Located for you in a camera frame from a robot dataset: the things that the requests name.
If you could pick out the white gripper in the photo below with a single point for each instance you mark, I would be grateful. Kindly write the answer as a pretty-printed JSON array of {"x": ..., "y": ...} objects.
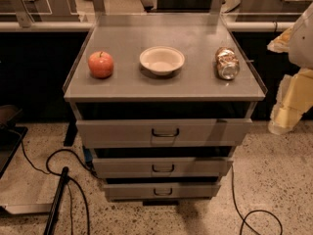
[{"x": 302, "y": 46}]

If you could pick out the grey top drawer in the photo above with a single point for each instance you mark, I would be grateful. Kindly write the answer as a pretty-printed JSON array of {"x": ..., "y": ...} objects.
[{"x": 146, "y": 133}]

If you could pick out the grey drawer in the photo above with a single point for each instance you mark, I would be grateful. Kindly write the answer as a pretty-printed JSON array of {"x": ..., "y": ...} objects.
[
  {"x": 161, "y": 167},
  {"x": 146, "y": 133},
  {"x": 148, "y": 191}
]

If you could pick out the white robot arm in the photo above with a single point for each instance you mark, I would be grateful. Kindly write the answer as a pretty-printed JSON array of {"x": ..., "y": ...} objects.
[{"x": 301, "y": 42}]

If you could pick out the grey drawer cabinet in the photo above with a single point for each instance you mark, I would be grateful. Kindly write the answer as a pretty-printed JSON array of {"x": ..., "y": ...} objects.
[{"x": 162, "y": 101}]

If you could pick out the grey middle drawer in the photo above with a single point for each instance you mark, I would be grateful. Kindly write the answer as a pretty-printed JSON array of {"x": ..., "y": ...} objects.
[{"x": 161, "y": 167}]

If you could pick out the grey bottom drawer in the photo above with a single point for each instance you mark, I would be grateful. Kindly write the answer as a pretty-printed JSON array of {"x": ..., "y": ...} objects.
[{"x": 148, "y": 191}]

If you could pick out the white bowl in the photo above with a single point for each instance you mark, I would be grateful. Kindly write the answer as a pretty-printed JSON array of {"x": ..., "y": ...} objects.
[{"x": 162, "y": 60}]

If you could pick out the red apple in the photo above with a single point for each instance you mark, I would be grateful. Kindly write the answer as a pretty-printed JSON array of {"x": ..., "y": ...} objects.
[{"x": 101, "y": 64}]

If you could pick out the black bar stand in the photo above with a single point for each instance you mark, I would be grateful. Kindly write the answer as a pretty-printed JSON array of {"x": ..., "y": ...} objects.
[{"x": 54, "y": 211}]

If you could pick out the dark equipment base left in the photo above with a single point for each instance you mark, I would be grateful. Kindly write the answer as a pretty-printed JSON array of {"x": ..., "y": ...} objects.
[{"x": 11, "y": 135}]

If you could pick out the white horizontal rail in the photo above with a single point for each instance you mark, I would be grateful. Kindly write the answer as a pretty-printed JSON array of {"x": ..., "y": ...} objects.
[{"x": 81, "y": 27}]

